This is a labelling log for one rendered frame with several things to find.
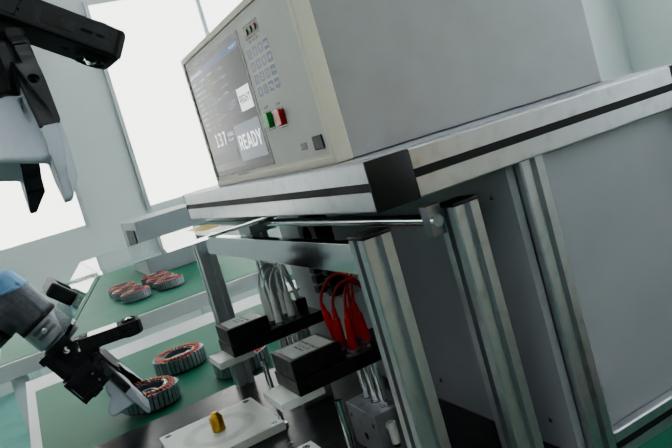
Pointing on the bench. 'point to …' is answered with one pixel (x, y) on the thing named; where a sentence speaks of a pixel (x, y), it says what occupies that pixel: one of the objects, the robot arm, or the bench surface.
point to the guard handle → (59, 291)
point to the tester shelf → (443, 154)
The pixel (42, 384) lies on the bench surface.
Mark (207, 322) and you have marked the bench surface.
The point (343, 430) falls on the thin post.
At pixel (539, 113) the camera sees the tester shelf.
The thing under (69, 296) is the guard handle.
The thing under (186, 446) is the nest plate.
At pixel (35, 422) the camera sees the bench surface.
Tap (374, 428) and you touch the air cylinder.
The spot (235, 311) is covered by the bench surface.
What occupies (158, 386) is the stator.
